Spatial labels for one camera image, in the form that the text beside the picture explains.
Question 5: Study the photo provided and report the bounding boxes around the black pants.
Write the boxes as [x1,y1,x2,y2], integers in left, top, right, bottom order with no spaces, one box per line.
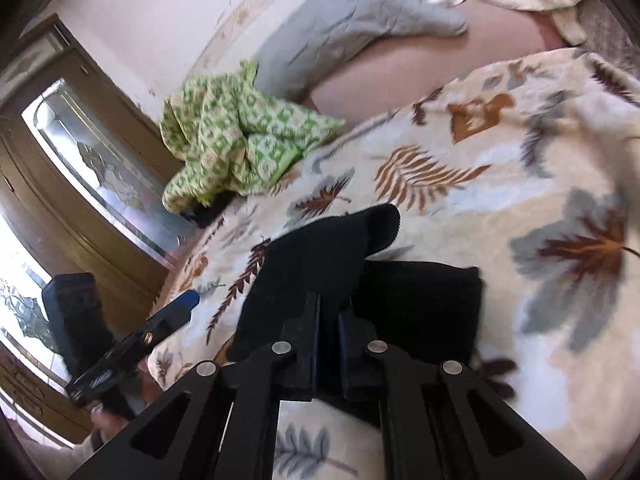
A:
[227,205,483,379]

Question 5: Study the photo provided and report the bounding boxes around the person's left hand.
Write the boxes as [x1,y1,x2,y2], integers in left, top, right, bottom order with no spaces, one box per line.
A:
[91,359,163,443]

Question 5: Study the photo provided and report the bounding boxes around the wooden glass door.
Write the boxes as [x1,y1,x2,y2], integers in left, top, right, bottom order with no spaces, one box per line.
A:
[1,16,194,448]

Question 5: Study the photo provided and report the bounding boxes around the green checkered cloth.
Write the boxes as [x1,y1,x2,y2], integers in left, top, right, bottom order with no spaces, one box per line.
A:
[160,61,345,214]

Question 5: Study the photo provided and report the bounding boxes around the leaf pattern fleece blanket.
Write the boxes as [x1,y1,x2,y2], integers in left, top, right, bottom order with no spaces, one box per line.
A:
[148,49,639,479]

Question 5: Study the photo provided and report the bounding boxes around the grey quilted pillow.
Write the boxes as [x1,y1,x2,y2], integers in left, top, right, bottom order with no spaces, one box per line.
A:
[254,0,468,102]

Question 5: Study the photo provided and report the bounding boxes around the pink bed sheet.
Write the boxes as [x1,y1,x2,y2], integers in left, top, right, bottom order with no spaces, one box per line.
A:
[303,0,566,128]

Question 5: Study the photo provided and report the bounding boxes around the striped brown floral blanket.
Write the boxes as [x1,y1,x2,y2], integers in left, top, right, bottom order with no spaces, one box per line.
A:
[577,0,640,78]

